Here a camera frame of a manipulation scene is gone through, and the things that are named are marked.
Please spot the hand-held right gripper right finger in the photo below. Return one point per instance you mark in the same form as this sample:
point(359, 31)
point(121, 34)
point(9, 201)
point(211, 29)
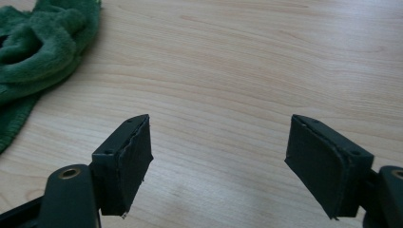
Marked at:
point(326, 164)

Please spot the green plush cloth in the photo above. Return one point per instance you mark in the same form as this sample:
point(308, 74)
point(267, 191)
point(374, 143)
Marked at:
point(38, 53)

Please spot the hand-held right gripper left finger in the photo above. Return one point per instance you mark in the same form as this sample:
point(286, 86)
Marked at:
point(123, 167)

